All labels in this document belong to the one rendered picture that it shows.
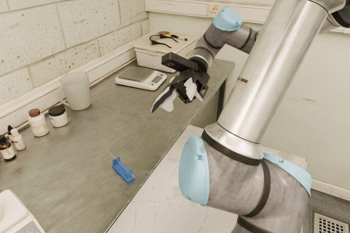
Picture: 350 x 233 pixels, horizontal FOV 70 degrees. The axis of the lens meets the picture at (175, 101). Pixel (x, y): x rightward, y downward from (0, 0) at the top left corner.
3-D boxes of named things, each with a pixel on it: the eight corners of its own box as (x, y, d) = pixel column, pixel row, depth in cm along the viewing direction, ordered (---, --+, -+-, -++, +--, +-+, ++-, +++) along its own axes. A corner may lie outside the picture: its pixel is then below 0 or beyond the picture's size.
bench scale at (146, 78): (154, 92, 137) (154, 84, 134) (113, 84, 145) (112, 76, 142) (167, 77, 152) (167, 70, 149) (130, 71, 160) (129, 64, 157)
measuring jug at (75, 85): (74, 119, 114) (67, 90, 107) (53, 113, 119) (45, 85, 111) (100, 100, 129) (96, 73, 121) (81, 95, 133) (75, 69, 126)
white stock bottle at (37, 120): (37, 128, 109) (30, 106, 103) (51, 128, 109) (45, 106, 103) (30, 137, 104) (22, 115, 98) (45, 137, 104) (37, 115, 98)
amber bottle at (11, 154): (2, 157, 94) (-8, 137, 89) (13, 152, 96) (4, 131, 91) (5, 162, 92) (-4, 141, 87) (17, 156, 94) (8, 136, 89)
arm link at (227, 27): (253, 16, 77) (233, 41, 86) (222, 0, 75) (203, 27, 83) (254, 33, 73) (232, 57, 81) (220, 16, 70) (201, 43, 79)
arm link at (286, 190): (315, 246, 46) (331, 173, 48) (253, 229, 43) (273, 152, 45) (272, 220, 57) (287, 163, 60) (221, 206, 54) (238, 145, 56)
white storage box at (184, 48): (198, 55, 182) (199, 36, 175) (174, 75, 154) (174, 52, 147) (161, 49, 194) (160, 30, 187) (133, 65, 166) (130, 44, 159)
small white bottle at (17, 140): (23, 143, 100) (16, 126, 96) (27, 147, 98) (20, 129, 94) (14, 148, 98) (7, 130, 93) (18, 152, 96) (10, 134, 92)
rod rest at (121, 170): (135, 177, 86) (135, 169, 84) (127, 182, 84) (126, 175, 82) (120, 162, 92) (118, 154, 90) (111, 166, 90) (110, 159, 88)
